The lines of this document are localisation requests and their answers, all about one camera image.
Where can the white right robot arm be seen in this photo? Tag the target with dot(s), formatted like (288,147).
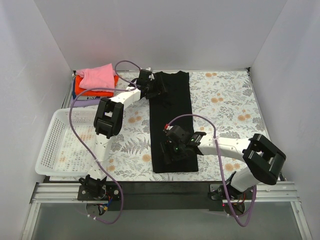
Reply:
(264,160)

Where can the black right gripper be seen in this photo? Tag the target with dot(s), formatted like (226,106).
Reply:
(167,152)

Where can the orange folded t shirt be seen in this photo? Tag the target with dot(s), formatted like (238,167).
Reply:
(90,91)

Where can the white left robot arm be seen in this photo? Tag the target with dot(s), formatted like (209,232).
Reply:
(108,123)

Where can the white plastic basket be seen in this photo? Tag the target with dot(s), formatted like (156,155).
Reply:
(61,153)

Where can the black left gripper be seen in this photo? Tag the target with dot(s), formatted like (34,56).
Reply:
(158,90)

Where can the lavender folded t shirt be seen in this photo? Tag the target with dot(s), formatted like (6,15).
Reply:
(91,101)

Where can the floral patterned table mat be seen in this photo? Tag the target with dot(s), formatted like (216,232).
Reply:
(223,101)

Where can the aluminium frame rail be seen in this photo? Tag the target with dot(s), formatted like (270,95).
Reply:
(52,193)

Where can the pink folded t shirt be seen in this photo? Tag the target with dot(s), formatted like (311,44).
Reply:
(99,78)

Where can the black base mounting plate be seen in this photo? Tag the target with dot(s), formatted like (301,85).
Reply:
(161,195)

